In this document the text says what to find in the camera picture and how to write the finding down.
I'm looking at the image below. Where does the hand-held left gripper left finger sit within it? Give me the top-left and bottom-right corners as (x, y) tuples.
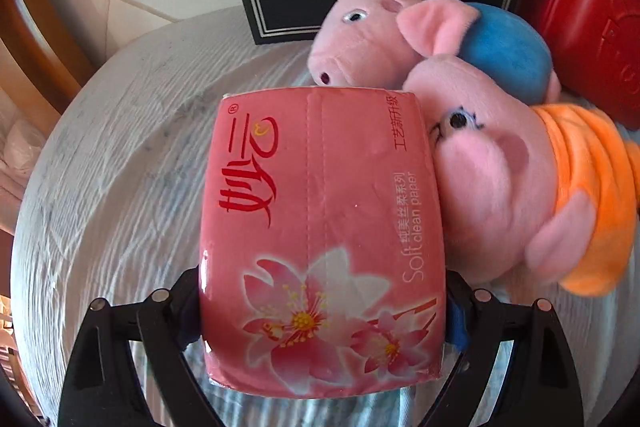
(59, 267), (221, 427)

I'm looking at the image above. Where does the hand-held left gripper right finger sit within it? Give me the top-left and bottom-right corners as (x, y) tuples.
(435, 269), (586, 427)

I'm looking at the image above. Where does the pink floral tissue pack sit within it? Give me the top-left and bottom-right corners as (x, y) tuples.
(198, 88), (447, 400)

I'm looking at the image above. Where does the pink pig plush orange dress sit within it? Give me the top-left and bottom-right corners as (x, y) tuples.
(397, 1), (640, 298)

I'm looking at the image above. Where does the pale striped bed sheet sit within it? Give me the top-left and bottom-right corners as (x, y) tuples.
(10, 4), (640, 427)

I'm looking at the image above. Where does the pink pig plush blue body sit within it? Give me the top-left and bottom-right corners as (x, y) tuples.
(307, 0), (563, 105)

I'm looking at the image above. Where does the red toy carry case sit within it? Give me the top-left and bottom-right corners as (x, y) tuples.
(515, 0), (640, 132)

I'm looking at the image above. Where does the wooden bed frame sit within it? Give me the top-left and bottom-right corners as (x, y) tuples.
(0, 0), (108, 108)

